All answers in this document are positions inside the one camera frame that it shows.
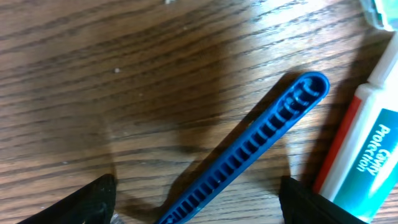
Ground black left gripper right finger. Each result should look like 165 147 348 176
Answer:
279 175 366 224

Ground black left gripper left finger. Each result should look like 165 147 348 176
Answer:
18 174 116 224

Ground blue disposable razor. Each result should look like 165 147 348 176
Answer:
155 72 330 224

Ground teal toothpaste tube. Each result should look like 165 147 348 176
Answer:
313 35 397 223

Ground green white toothbrush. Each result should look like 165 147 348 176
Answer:
360 0 398 32

